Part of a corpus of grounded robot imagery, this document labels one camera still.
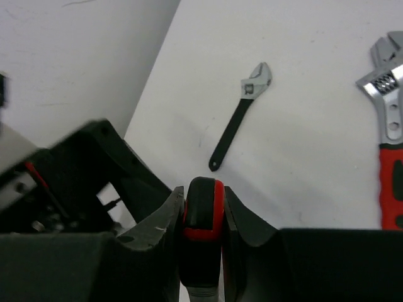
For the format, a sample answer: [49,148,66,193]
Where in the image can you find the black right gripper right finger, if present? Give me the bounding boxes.
[222,187,402,301]

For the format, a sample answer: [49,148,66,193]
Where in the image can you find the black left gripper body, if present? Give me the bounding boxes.
[1,120,171,233]

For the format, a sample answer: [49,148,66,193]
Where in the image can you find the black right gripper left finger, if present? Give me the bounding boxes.
[1,186,184,301]

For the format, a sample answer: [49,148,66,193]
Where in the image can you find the red black utility knife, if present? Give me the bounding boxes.
[179,177,225,301]

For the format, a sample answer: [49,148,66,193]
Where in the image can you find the black handled adjustable wrench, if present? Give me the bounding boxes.
[208,62,273,172]

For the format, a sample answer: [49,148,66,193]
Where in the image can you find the red handled adjustable wrench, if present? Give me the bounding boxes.
[356,31,402,231]

